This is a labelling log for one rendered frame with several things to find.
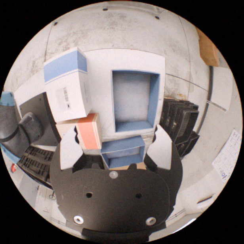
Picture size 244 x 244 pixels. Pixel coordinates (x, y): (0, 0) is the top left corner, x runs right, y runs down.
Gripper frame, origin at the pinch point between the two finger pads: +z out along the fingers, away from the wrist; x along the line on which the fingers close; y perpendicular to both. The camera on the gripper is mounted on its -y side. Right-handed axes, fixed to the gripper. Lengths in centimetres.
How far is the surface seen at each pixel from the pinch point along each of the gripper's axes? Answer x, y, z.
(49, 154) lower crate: -45, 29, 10
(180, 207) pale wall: 262, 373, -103
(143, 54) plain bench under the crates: 10.0, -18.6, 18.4
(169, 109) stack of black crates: 54, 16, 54
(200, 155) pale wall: 258, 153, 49
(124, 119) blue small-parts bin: 3.3, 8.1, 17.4
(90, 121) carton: -8.2, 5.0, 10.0
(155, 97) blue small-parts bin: 13.2, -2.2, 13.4
